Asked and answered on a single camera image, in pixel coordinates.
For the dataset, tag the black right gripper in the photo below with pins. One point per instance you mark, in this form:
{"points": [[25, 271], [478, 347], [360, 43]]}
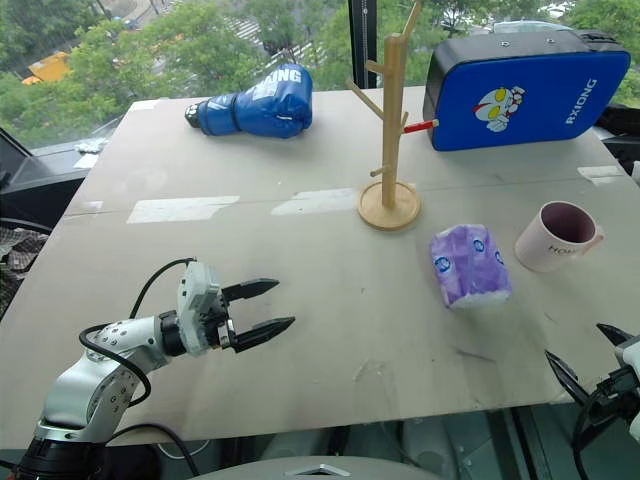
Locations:
{"points": [[615, 385]]}

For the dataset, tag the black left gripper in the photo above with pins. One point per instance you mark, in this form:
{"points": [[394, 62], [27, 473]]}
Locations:
{"points": [[220, 321]]}

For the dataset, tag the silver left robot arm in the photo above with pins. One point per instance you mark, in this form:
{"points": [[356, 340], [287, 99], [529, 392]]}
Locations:
{"points": [[120, 340]]}

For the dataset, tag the wooden mug tree stand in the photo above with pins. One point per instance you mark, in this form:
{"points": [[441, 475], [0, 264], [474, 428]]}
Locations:
{"points": [[390, 150]]}

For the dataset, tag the pink mug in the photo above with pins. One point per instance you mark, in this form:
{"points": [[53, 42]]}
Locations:
{"points": [[540, 250]]}

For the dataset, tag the translucent tape patch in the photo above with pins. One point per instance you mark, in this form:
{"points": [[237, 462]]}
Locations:
{"points": [[315, 201], [600, 174], [180, 209]]}

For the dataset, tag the purple tissue pack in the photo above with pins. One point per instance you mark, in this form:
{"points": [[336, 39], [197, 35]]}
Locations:
{"points": [[470, 270]]}

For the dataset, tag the blue boxing glove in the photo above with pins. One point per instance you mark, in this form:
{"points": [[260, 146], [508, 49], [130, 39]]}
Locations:
{"points": [[270, 110]]}

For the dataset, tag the white crumpled paper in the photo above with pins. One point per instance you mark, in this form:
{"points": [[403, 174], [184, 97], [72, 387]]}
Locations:
{"points": [[90, 146]]}

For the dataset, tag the black bag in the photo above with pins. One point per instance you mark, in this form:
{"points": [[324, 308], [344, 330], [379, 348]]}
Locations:
{"points": [[620, 122]]}

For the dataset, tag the plaid cloth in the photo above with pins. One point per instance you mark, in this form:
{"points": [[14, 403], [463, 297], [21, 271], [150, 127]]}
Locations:
{"points": [[20, 265]]}

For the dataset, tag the blue punching pad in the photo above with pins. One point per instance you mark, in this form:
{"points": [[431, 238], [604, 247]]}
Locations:
{"points": [[540, 100]]}

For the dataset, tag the yellow vehicle outside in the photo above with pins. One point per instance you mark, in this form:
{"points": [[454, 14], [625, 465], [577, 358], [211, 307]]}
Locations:
{"points": [[47, 67]]}

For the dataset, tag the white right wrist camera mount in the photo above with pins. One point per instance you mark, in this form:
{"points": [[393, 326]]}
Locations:
{"points": [[631, 352]]}

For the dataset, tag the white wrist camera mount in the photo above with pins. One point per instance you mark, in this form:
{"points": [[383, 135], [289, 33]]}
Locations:
{"points": [[195, 300], [631, 352]]}

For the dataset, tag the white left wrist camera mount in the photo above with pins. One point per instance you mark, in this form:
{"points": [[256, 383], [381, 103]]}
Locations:
{"points": [[195, 300]]}

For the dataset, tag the black window frame post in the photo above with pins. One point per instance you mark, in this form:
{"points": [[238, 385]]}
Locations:
{"points": [[362, 40]]}

